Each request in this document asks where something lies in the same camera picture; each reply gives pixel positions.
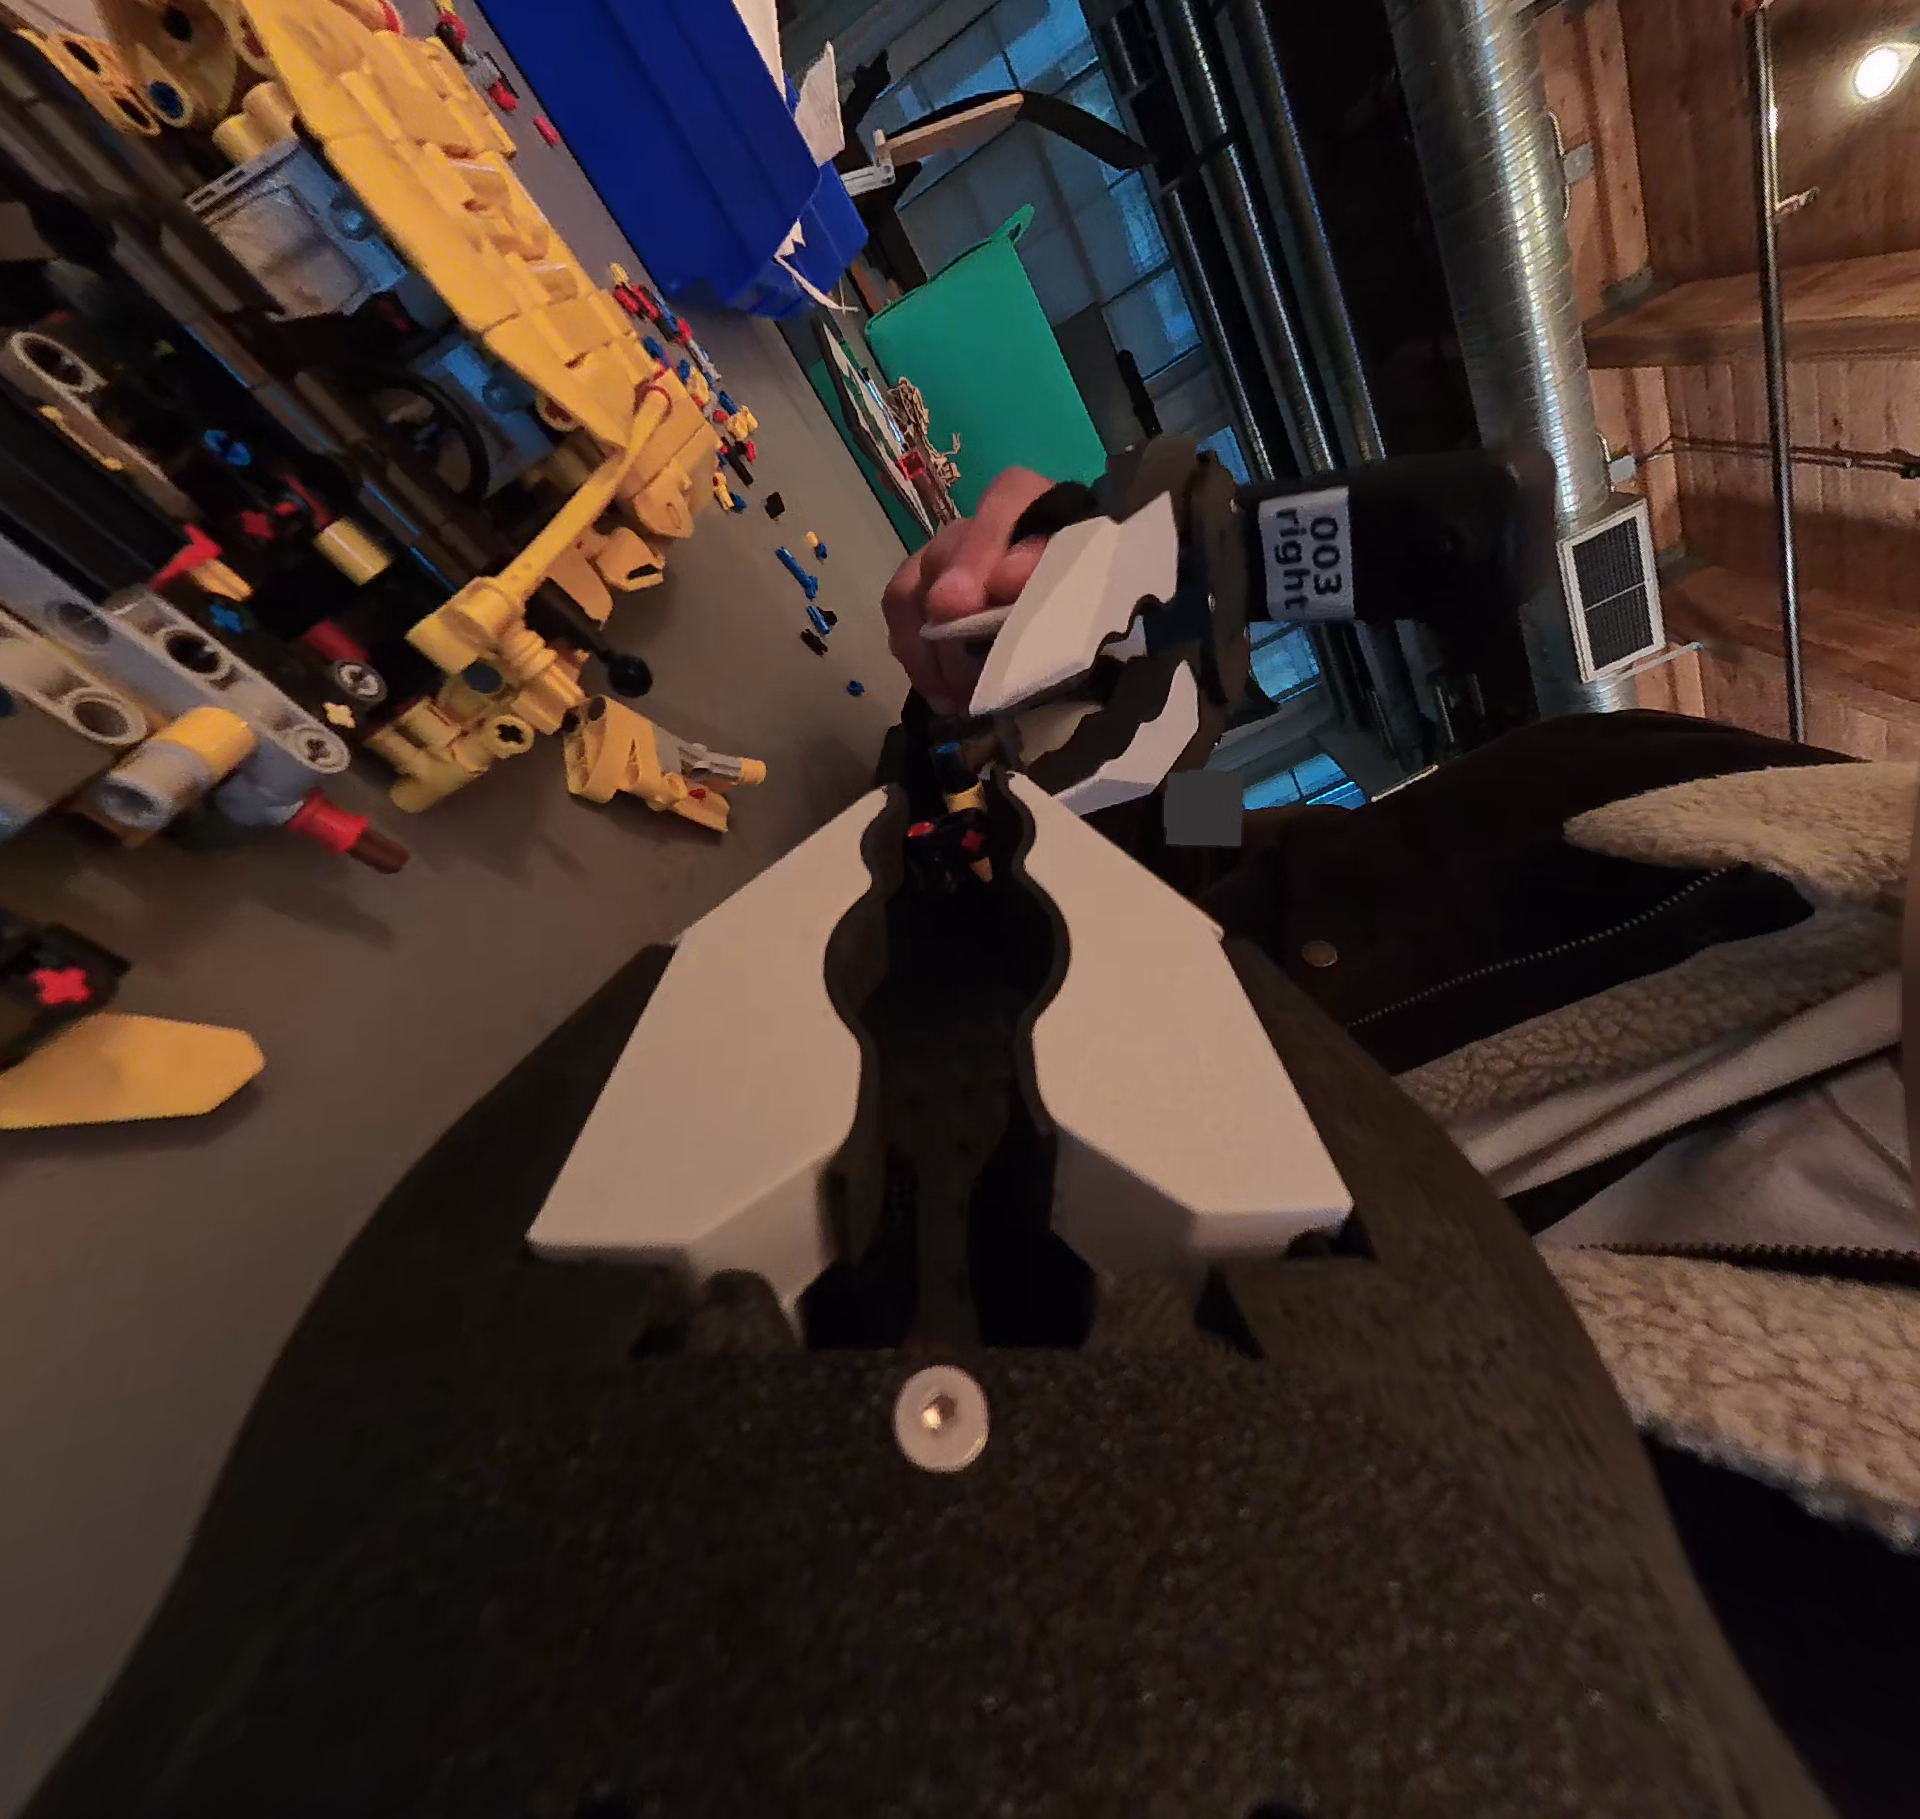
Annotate green plastic carry case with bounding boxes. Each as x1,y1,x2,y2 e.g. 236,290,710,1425
861,209,1114,521

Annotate blue plastic bin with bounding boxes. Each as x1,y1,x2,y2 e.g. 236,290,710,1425
406,0,873,324

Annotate grey desk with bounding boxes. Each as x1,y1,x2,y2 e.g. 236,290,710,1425
0,0,961,1819

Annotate small tan brick model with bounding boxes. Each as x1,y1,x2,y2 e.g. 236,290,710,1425
866,378,969,525

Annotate person's right hand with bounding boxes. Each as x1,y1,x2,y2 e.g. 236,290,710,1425
882,468,1061,717

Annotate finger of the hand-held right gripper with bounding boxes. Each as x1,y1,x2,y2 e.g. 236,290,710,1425
917,496,1190,717
1020,664,1220,815

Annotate dark sherpa-lined jacket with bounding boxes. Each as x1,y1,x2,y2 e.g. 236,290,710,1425
1200,710,1920,1819

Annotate yellow black brick panel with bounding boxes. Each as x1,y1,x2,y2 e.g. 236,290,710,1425
0,1011,268,1134

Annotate white crumpled papers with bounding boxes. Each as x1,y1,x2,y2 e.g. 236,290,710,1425
676,0,857,277

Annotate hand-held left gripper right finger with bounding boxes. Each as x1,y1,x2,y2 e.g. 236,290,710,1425
956,780,1353,1341

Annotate small black-yellow Lego subassembly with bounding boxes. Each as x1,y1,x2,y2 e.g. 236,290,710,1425
909,774,1006,883

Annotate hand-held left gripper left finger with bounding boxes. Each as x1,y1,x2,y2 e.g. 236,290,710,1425
527,786,938,1341

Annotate yellow brick wing piece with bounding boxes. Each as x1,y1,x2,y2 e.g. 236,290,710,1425
561,692,770,839

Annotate curved black desk lamp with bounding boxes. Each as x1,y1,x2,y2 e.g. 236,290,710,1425
866,85,1116,175

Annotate scattered small brick pieces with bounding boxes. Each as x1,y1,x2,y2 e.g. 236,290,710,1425
421,0,872,703

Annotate yellow toy brick car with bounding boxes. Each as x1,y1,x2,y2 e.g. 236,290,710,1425
0,0,759,867

